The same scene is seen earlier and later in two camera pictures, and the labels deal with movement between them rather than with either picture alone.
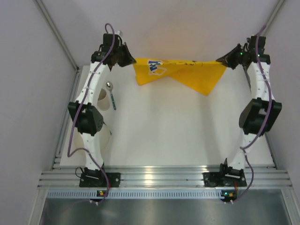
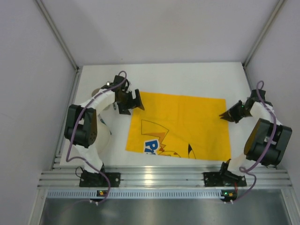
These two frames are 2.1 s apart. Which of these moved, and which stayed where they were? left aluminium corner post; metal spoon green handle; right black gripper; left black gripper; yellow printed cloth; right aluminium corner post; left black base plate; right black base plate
Moved: right black gripper; yellow printed cloth; left black gripper
Stayed: left aluminium corner post; metal spoon green handle; right aluminium corner post; left black base plate; right black base plate
